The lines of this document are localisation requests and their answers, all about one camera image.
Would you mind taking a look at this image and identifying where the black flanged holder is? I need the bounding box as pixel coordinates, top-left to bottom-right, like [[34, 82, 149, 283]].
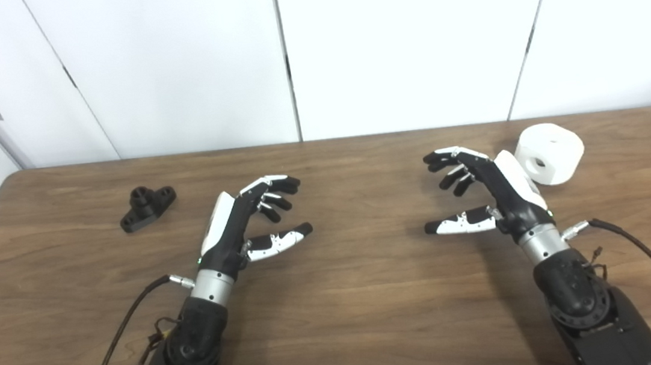
[[116, 183, 180, 235]]

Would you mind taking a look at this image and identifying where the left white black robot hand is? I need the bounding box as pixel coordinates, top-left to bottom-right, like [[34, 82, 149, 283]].
[[191, 171, 317, 279]]

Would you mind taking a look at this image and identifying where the round white cylinder piece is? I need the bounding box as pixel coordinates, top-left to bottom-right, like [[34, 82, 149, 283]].
[[511, 119, 588, 190]]

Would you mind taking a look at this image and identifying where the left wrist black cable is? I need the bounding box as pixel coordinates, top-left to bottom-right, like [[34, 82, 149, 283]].
[[69, 271, 203, 365]]

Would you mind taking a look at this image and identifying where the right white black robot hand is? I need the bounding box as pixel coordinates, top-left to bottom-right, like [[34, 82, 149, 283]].
[[416, 136, 557, 254]]

